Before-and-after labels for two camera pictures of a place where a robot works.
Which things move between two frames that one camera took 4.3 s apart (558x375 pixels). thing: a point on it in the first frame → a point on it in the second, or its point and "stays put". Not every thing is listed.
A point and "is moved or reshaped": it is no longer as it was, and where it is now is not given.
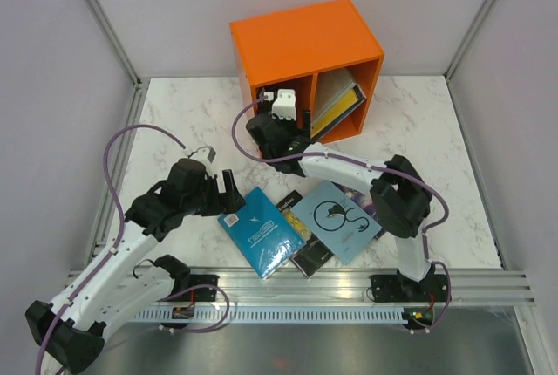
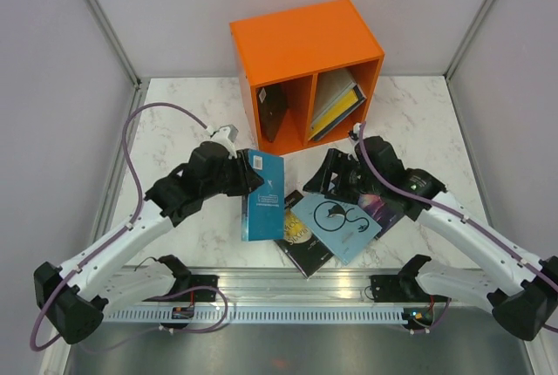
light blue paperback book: (337, 224) stays put
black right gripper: (297, 132) → (320, 181)
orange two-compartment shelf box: (285, 50) stays put
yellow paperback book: (334, 112) stays put
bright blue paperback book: (263, 235) is moved or reshaped
